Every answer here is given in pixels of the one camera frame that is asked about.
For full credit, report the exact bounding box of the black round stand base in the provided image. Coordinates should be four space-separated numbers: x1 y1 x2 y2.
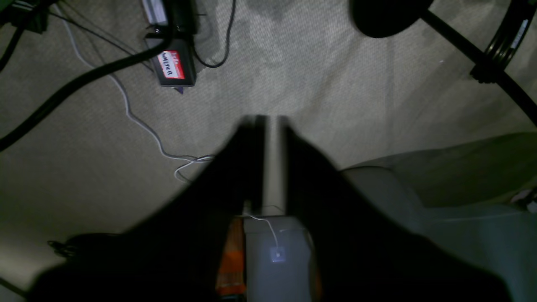
349 0 433 38

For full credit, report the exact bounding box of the thick black cable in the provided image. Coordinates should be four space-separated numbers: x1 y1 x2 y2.
0 25 175 152

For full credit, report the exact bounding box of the thin white cable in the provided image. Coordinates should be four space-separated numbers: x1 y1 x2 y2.
52 4 216 184

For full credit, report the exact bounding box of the black labelled power adapter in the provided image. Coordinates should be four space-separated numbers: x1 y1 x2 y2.
150 38 196 88

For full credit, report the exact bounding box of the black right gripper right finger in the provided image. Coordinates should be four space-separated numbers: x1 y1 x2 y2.
284 121 512 302

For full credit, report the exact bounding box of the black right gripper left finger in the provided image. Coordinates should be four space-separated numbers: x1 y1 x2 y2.
26 115 266 302

